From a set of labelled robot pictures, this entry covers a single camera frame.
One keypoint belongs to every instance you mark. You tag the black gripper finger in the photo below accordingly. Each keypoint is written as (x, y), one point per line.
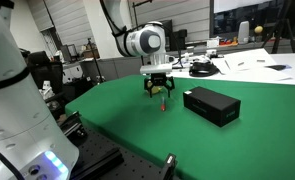
(149, 91)
(169, 89)

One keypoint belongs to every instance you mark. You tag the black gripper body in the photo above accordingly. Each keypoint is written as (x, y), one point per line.
(159, 79)

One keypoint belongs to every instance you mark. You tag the red marker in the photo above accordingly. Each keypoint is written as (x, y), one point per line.
(163, 104)

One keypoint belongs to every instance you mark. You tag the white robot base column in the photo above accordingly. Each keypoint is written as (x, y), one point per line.
(32, 146)

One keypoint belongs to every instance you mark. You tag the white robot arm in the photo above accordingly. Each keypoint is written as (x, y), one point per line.
(148, 40)

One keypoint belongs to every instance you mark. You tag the yellow mug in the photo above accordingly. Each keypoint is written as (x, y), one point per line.
(155, 89)

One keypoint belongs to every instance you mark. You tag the black headphones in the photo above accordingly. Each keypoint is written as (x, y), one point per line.
(199, 69)

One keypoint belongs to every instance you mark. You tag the black rectangular box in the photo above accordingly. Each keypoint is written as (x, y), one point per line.
(215, 107)

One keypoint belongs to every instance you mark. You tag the white paper sheets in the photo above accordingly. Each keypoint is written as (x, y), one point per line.
(257, 66)

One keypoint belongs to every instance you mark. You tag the white speaker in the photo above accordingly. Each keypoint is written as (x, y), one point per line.
(243, 33)

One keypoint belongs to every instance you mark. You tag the black office chair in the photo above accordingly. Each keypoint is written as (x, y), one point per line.
(47, 75)

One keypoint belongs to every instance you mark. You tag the yellow ball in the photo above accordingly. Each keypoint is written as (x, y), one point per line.
(258, 30)

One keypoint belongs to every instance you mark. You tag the green table cloth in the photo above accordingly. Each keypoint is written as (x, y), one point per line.
(259, 145)

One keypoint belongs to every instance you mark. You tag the black camera tripod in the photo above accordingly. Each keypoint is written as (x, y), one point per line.
(285, 22)

